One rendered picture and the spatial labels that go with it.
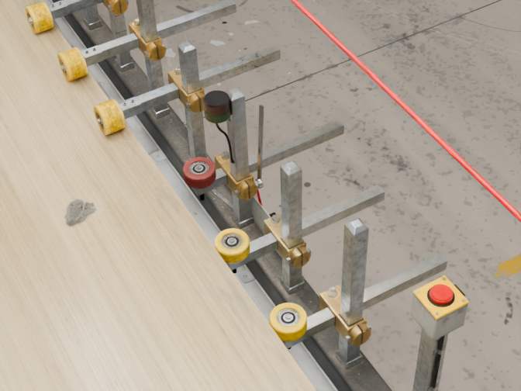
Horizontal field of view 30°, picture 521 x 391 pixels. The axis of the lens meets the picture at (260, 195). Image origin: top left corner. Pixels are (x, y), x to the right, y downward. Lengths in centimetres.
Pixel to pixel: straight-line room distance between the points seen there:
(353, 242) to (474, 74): 230
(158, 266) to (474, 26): 252
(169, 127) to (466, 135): 143
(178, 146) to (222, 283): 70
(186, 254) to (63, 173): 41
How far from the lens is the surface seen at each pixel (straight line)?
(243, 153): 234
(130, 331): 209
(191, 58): 243
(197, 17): 277
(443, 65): 416
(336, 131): 255
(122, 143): 248
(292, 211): 216
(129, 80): 299
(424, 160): 372
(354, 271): 198
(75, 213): 232
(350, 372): 225
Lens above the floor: 257
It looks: 46 degrees down
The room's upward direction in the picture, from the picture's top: 3 degrees counter-clockwise
